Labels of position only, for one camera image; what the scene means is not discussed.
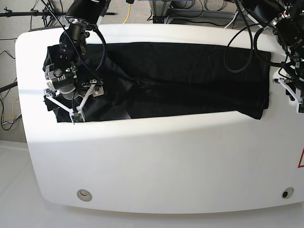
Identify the black tripod stand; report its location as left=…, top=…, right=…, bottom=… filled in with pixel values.
left=0, top=0, right=66, bottom=30

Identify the yellow cable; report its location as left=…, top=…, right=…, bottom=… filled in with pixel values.
left=122, top=0, right=133, bottom=25

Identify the black T-shirt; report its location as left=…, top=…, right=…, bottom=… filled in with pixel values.
left=42, top=42, right=272, bottom=124

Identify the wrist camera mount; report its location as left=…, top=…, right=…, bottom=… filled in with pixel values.
left=44, top=80, right=98, bottom=124
left=273, top=78, right=304, bottom=114

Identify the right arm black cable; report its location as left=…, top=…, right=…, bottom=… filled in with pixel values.
left=45, top=0, right=107, bottom=86

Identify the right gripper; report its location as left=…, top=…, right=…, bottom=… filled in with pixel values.
left=44, top=64, right=104, bottom=105

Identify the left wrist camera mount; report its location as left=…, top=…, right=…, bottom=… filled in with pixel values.
left=273, top=78, right=304, bottom=114

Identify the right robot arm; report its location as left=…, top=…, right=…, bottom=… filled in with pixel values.
left=43, top=0, right=111, bottom=111

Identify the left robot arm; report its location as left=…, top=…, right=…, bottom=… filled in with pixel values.
left=235, top=0, right=304, bottom=91

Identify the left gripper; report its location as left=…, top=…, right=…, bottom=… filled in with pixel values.
left=283, top=58, right=304, bottom=94

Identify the grey table leg base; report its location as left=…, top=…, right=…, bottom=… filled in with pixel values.
left=147, top=0, right=173, bottom=24

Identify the silver table grommet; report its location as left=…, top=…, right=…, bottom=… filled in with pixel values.
left=76, top=190, right=92, bottom=202

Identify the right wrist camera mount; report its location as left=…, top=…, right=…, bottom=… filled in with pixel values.
left=44, top=80, right=98, bottom=124

